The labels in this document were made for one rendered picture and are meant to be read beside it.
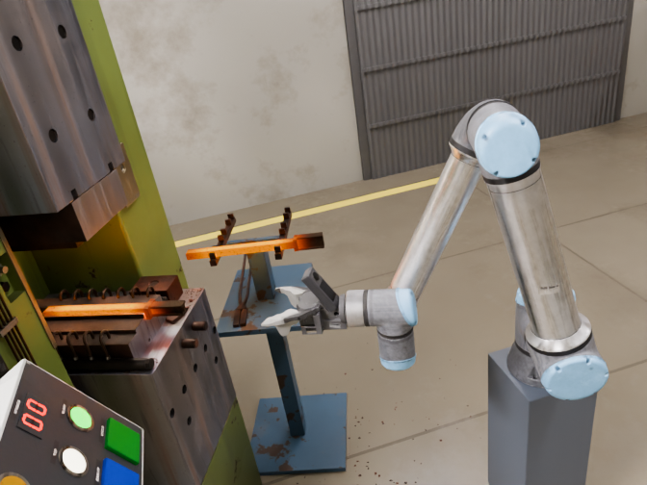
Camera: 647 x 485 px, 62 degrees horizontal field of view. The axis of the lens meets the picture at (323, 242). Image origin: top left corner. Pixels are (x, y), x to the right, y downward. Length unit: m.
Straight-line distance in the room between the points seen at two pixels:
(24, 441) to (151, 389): 0.52
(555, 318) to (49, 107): 1.18
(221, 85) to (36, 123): 3.11
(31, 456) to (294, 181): 3.77
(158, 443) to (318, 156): 3.28
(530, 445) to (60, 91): 1.53
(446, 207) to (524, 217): 0.21
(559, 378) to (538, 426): 0.34
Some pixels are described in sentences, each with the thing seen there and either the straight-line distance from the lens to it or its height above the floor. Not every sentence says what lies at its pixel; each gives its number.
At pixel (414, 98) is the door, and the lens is 4.61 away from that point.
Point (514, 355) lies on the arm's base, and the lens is 1.68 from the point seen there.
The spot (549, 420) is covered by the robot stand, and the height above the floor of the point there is 0.50.
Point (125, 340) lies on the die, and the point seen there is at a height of 0.98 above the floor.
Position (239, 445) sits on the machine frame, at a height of 0.32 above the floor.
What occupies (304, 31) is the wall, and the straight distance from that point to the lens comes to 4.30.
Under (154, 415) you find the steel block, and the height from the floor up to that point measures 0.78.
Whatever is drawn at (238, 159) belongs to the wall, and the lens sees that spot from 4.38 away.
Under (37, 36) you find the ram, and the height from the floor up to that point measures 1.69.
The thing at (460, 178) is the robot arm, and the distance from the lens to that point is 1.28.
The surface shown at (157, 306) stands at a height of 1.01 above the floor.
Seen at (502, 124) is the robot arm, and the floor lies 1.42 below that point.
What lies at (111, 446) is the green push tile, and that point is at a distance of 1.09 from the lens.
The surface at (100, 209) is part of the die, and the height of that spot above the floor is 1.31.
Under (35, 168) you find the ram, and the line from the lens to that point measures 1.20.
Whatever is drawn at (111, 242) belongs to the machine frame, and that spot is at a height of 1.08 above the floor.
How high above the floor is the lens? 1.75
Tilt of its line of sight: 28 degrees down
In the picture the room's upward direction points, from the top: 9 degrees counter-clockwise
